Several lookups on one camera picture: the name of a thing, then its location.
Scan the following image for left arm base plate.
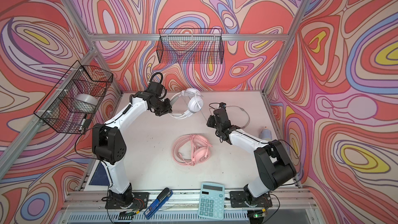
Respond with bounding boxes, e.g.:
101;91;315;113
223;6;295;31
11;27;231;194
105;190;149;210

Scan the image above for dark blue booklet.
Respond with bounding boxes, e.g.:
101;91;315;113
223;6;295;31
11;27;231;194
89;162;109;186

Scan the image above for grey headphone cable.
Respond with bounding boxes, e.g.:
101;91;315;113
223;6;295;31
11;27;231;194
201;104;251;130

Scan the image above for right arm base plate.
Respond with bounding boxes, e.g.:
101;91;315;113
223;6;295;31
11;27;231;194
228;191;273;209

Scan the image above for grey tape roll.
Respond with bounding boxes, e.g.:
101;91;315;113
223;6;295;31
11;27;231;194
73;93;98;114

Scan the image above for rear black wire basket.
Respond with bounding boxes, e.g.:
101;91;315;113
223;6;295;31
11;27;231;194
156;28;224;64

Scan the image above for pink cat-ear headphones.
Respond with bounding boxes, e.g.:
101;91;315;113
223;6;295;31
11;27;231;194
172;134;212;167

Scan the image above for teal calculator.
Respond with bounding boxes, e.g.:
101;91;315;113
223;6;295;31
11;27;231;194
198;182;225;220

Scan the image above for blue black stapler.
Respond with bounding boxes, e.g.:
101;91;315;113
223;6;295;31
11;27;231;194
144;187;173;219

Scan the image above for black marker in basket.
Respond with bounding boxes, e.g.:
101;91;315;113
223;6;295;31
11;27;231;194
79;114;87;132

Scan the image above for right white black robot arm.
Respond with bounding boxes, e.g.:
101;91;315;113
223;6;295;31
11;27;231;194
207;103;297;207

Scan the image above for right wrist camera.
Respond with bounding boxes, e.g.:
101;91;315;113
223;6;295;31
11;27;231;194
218;102;227;110

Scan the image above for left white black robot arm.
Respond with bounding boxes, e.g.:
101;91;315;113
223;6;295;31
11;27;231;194
92;82;172;209

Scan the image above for white headphones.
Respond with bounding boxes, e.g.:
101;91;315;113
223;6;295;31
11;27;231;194
169;88;204;120

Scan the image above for left black wire basket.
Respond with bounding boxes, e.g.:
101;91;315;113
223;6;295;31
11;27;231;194
34;61;113;134

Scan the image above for black wire basket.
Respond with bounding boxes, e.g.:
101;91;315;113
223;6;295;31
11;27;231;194
34;61;113;134
156;28;224;64

